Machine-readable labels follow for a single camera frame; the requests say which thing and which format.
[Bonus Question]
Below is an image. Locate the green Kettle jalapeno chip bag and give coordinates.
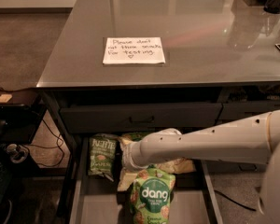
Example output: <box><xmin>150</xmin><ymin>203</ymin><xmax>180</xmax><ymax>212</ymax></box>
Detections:
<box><xmin>88</xmin><ymin>133</ymin><xmax>118</xmax><ymax>182</ymax></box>

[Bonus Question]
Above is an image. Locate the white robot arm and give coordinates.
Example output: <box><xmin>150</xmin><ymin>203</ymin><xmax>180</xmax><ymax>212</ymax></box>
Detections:
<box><xmin>122</xmin><ymin>110</ymin><xmax>280</xmax><ymax>224</ymax></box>

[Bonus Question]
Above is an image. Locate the front green Dang chip bag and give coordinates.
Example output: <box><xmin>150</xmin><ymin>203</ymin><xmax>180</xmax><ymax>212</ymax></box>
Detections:
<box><xmin>130</xmin><ymin>167</ymin><xmax>175</xmax><ymax>224</ymax></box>

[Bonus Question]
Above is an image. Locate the green dang chip bag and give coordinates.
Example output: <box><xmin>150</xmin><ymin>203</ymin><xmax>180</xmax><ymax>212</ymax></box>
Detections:
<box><xmin>120</xmin><ymin>132</ymin><xmax>149</xmax><ymax>142</ymax></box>
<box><xmin>130</xmin><ymin>167</ymin><xmax>175</xmax><ymax>224</ymax></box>

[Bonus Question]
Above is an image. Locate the open middle drawer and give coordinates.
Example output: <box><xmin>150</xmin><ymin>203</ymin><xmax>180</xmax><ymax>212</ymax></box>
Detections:
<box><xmin>69</xmin><ymin>137</ymin><xmax>223</xmax><ymax>224</ymax></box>

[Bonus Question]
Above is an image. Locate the rear green Dang chip bag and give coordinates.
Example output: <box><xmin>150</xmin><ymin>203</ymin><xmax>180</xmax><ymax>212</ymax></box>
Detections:
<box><xmin>120</xmin><ymin>132</ymin><xmax>149</xmax><ymax>142</ymax></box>

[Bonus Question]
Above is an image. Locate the brown seaweed snack bag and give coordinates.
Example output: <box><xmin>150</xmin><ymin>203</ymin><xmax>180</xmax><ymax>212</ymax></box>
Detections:
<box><xmin>157</xmin><ymin>158</ymin><xmax>196</xmax><ymax>175</ymax></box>

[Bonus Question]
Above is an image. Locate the top left drawer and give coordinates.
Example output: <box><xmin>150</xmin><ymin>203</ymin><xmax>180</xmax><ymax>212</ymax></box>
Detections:
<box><xmin>60</xmin><ymin>103</ymin><xmax>221</xmax><ymax>133</ymax></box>

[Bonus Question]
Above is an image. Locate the bottom right drawer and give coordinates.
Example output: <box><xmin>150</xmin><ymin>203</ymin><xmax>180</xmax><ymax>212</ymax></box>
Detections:
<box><xmin>206</xmin><ymin>161</ymin><xmax>266</xmax><ymax>174</ymax></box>

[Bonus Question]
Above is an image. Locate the top right drawer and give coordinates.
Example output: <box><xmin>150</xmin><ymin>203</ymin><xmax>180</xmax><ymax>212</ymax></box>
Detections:
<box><xmin>214</xmin><ymin>86</ymin><xmax>280</xmax><ymax>124</ymax></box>

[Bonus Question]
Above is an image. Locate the grey metal cabinet counter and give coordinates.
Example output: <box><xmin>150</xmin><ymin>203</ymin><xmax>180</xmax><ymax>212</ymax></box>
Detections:
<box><xmin>35</xmin><ymin>0</ymin><xmax>280</xmax><ymax>217</ymax></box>

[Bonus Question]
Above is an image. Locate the round metal caster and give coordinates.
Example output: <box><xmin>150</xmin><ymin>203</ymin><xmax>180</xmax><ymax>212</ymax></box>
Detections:
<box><xmin>7</xmin><ymin>144</ymin><xmax>28</xmax><ymax>164</ymax></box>

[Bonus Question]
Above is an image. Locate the white handwritten paper note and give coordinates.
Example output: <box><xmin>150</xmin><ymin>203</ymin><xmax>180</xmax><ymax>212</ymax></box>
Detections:
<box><xmin>103</xmin><ymin>37</ymin><xmax>165</xmax><ymax>64</ymax></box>

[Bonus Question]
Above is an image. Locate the black side cart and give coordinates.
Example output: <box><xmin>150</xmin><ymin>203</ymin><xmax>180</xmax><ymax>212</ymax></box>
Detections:
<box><xmin>0</xmin><ymin>88</ymin><xmax>47</xmax><ymax>176</ymax></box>

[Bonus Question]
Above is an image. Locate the black cable under cart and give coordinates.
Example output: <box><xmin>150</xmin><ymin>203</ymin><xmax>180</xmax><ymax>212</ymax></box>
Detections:
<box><xmin>23</xmin><ymin>110</ymin><xmax>66</xmax><ymax>169</ymax></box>

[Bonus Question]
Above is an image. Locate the black power cable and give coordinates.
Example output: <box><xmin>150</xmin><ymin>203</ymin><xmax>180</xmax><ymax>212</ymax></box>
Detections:
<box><xmin>214</xmin><ymin>189</ymin><xmax>258</xmax><ymax>213</ymax></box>

